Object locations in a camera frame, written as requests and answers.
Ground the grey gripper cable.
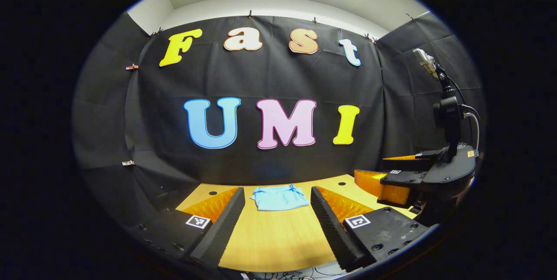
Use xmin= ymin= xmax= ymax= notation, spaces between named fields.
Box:
xmin=462 ymin=111 xmax=481 ymax=152

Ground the light blue T-shirt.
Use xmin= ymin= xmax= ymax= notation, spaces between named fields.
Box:
xmin=250 ymin=183 xmax=310 ymax=212

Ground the black backdrop cloth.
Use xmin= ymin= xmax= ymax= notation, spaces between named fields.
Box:
xmin=72 ymin=10 xmax=486 ymax=228

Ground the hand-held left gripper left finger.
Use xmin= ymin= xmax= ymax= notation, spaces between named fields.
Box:
xmin=126 ymin=187 xmax=246 ymax=270

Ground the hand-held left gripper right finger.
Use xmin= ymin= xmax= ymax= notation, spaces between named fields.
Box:
xmin=310 ymin=186 xmax=431 ymax=272

